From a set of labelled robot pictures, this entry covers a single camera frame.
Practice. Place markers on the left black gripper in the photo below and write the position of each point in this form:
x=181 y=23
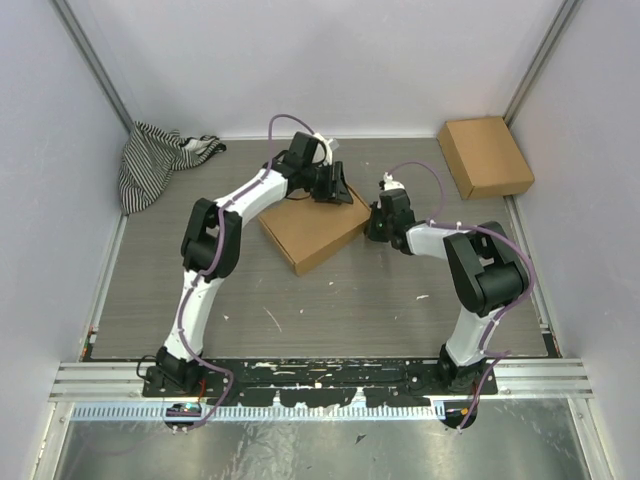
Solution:
x=338 y=194

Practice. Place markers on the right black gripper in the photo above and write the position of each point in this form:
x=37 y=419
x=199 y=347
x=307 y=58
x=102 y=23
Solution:
x=372 y=234

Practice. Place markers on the brown cardboard box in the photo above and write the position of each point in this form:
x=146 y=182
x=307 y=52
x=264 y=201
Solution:
x=484 y=159
x=308 y=233

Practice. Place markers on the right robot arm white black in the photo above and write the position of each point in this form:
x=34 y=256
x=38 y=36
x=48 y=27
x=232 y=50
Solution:
x=486 y=271

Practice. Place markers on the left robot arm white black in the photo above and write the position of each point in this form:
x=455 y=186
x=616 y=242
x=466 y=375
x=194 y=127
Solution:
x=212 y=243

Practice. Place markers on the folded brown cardboard box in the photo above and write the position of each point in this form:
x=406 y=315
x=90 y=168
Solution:
x=484 y=159

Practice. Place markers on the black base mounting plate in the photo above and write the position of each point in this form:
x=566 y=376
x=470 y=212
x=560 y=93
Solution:
x=321 y=382

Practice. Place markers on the striped black white cloth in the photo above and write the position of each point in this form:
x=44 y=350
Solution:
x=151 y=156

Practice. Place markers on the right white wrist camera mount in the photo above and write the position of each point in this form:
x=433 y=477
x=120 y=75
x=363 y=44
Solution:
x=389 y=183

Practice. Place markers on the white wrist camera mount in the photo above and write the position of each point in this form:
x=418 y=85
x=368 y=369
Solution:
x=325 y=149
x=389 y=183

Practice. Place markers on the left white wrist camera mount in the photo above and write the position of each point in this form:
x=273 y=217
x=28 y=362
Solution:
x=325 y=149

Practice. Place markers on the right aluminium frame post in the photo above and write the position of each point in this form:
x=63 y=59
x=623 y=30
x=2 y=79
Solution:
x=551 y=39

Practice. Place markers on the aluminium frame post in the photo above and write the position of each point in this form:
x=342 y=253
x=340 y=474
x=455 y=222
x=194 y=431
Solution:
x=551 y=39
x=89 y=55

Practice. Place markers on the left aluminium frame post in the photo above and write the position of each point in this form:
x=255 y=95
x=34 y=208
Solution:
x=89 y=55

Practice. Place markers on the white slotted cable duct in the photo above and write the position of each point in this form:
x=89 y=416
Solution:
x=163 y=410

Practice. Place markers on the aluminium rail front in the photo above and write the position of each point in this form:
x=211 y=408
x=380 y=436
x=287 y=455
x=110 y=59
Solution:
x=515 y=378

